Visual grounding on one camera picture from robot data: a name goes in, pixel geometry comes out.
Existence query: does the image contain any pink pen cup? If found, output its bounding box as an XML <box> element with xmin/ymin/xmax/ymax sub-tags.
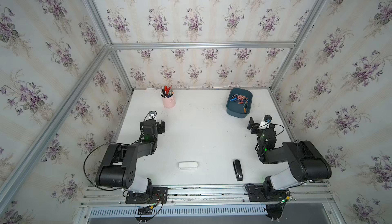
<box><xmin>162</xmin><ymin>95</ymin><xmax>176</xmax><ymax>109</ymax></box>

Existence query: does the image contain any teal plastic storage box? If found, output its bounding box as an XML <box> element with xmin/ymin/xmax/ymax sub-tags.
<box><xmin>226</xmin><ymin>88</ymin><xmax>253</xmax><ymax>118</ymax></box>

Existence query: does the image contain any black stapler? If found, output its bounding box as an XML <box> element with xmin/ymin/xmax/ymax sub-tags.
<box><xmin>233</xmin><ymin>159</ymin><xmax>244</xmax><ymax>181</ymax></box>

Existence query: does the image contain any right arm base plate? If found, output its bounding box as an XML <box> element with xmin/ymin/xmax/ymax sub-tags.
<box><xmin>245</xmin><ymin>184</ymin><xmax>291</xmax><ymax>203</ymax></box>

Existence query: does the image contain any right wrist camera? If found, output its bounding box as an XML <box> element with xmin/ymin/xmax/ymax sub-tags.
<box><xmin>263</xmin><ymin>114</ymin><xmax>272</xmax><ymax>124</ymax></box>

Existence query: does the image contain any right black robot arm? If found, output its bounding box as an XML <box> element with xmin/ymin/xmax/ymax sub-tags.
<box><xmin>247</xmin><ymin>115</ymin><xmax>332</xmax><ymax>198</ymax></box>

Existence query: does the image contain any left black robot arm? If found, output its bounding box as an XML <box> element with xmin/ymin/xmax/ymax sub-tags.
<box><xmin>96</xmin><ymin>119</ymin><xmax>166</xmax><ymax>195</ymax></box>

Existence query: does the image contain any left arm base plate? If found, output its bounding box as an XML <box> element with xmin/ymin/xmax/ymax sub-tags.
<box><xmin>125</xmin><ymin>187</ymin><xmax>168</xmax><ymax>204</ymax></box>

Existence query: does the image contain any white eraser box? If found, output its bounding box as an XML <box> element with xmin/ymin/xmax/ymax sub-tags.
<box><xmin>178</xmin><ymin>161</ymin><xmax>199</xmax><ymax>169</ymax></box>

